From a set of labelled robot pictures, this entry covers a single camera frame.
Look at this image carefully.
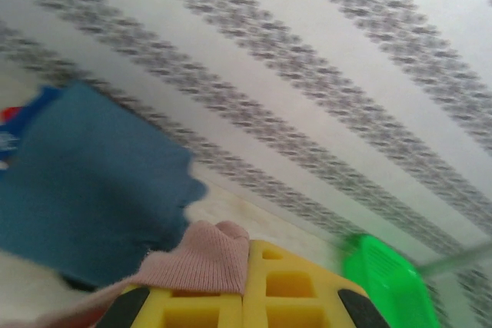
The green plastic basket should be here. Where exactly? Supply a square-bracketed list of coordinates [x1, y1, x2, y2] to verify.
[341, 234, 492, 328]

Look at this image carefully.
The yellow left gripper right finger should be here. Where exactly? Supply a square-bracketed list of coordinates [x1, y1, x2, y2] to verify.
[244, 239, 362, 328]

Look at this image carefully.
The teal folded t-shirt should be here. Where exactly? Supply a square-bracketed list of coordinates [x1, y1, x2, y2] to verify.
[0, 81, 208, 293]

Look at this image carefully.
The pink t-shirt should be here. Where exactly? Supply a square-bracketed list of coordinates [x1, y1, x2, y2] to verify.
[34, 220, 251, 328]

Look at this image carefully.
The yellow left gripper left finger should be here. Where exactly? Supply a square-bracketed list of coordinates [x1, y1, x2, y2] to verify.
[125, 285, 245, 328]

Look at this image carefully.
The royal blue printed t-shirt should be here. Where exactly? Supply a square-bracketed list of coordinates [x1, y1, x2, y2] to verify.
[0, 84, 65, 171]

